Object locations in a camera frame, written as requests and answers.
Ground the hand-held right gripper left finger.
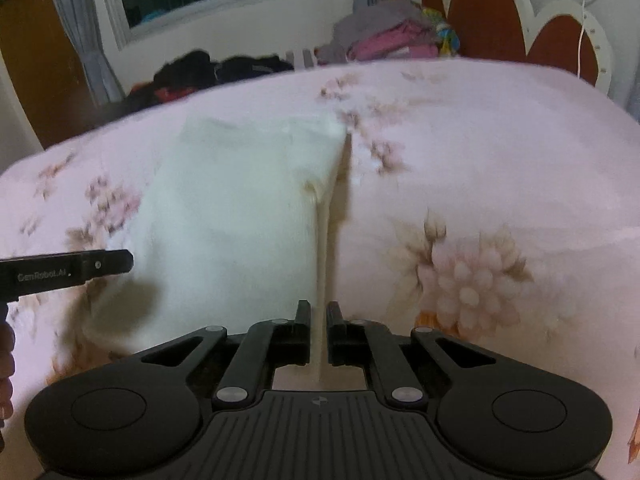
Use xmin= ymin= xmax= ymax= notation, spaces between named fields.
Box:
xmin=141 ymin=300 xmax=312 ymax=407

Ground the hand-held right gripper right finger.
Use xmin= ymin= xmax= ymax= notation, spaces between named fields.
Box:
xmin=326 ymin=301 xmax=497 ymax=407

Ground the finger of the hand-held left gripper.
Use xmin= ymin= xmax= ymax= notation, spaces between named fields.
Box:
xmin=80 ymin=249 xmax=135 ymax=281

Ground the white small garment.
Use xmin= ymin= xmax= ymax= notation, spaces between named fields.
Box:
xmin=81 ymin=112 xmax=352 ymax=391

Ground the pile of dark clothes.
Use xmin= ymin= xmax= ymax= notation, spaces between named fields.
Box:
xmin=122 ymin=50 xmax=296 ymax=111

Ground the stack of folded clothes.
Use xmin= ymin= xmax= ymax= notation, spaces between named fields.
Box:
xmin=316 ymin=0 xmax=443 ymax=66

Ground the person's left hand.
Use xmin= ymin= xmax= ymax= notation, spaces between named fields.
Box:
xmin=0 ymin=317 xmax=17 ymax=453

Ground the pink floral bed sheet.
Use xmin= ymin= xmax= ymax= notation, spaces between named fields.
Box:
xmin=0 ymin=57 xmax=640 ymax=480

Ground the brown wooden door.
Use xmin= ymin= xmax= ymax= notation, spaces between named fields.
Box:
xmin=0 ymin=0 xmax=98 ymax=153

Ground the striped cloth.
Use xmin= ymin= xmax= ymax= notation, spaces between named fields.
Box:
xmin=282 ymin=46 xmax=318 ymax=70

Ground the colourful printed cloth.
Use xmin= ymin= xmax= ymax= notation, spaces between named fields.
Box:
xmin=421 ymin=6 xmax=462 ymax=57

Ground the red and white headboard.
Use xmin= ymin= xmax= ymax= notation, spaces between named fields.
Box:
xmin=420 ymin=0 xmax=613 ymax=96

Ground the white hanging cable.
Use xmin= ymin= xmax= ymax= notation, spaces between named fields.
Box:
xmin=574 ymin=0 xmax=608 ymax=81

